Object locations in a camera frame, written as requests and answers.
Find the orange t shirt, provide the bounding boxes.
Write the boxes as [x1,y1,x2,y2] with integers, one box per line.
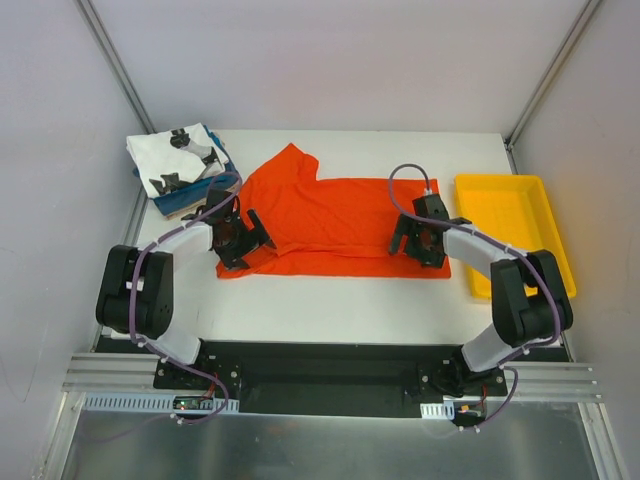
[216,144,451,280]

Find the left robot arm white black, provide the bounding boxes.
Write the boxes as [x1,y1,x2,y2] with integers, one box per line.
[95,189,276,389]

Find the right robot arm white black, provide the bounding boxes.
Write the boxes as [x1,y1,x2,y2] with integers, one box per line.
[389,194,573,397]

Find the beige folded shirt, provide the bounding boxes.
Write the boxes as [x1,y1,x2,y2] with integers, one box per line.
[154,182,208,219]

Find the yellow plastic tray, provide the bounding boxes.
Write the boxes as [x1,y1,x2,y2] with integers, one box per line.
[454,174,577,298]

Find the white black printed folded shirt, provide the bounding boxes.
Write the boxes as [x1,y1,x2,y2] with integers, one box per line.
[126,123,230,198]

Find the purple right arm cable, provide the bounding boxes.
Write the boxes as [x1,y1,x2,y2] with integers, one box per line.
[388,163,564,361]

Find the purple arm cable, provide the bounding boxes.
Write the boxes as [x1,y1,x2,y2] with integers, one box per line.
[127,172,242,426]
[388,163,564,361]

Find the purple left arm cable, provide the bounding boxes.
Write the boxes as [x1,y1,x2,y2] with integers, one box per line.
[127,172,242,426]

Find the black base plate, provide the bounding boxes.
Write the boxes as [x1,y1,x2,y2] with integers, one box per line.
[153,341,507,418]

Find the right grey cable duct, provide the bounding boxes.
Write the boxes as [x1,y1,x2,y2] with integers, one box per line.
[420,401,455,421]

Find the grey cable duct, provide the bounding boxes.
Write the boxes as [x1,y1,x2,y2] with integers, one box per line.
[83,393,240,416]
[420,401,455,421]

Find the left grey cable duct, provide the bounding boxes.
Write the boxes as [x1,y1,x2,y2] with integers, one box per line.
[83,393,240,416]

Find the left aluminium frame post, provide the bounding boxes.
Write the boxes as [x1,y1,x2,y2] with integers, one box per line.
[74,0,156,134]

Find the aluminium frame post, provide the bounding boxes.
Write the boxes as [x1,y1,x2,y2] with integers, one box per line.
[504,0,604,152]
[74,0,156,134]

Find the right aluminium frame post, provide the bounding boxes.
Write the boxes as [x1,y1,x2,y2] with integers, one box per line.
[504,0,604,152]

